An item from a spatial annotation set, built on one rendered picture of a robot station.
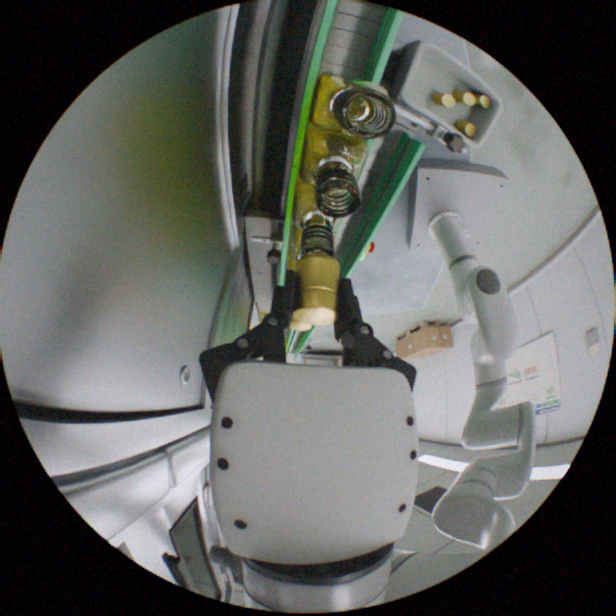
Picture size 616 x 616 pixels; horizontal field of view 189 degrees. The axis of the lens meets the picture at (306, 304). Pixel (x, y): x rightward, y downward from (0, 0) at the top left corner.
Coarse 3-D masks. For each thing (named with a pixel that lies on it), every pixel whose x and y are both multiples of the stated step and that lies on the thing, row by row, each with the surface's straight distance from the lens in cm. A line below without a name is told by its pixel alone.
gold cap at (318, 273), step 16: (304, 256) 14; (320, 256) 14; (304, 272) 13; (320, 272) 13; (336, 272) 14; (304, 288) 12; (320, 288) 12; (336, 288) 13; (304, 304) 12; (320, 304) 12; (336, 304) 12; (304, 320) 14; (320, 320) 14; (336, 320) 14
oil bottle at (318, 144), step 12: (312, 132) 18; (324, 132) 18; (312, 144) 17; (324, 144) 16; (336, 144) 16; (348, 144) 17; (360, 144) 18; (312, 156) 16; (324, 156) 16; (348, 156) 16; (360, 156) 17; (300, 168) 18; (312, 168) 17; (360, 168) 17; (312, 180) 17
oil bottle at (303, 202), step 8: (296, 184) 20; (304, 184) 20; (296, 192) 20; (304, 192) 19; (312, 192) 19; (296, 200) 19; (304, 200) 19; (312, 200) 19; (296, 208) 19; (304, 208) 19; (312, 208) 19; (296, 216) 20; (304, 216) 19; (296, 224) 20; (336, 224) 20
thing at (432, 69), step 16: (432, 48) 48; (416, 64) 45; (432, 64) 55; (448, 64) 53; (416, 80) 52; (432, 80) 54; (448, 80) 56; (464, 80) 57; (480, 80) 53; (416, 96) 52; (496, 96) 56; (432, 112) 54; (448, 112) 56; (464, 112) 59; (480, 112) 59; (496, 112) 56; (448, 128) 48; (480, 128) 56; (480, 144) 54
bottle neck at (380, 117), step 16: (336, 96) 13; (352, 96) 10; (368, 96) 11; (384, 96) 11; (336, 112) 10; (368, 112) 15; (384, 112) 11; (352, 128) 11; (368, 128) 11; (384, 128) 11
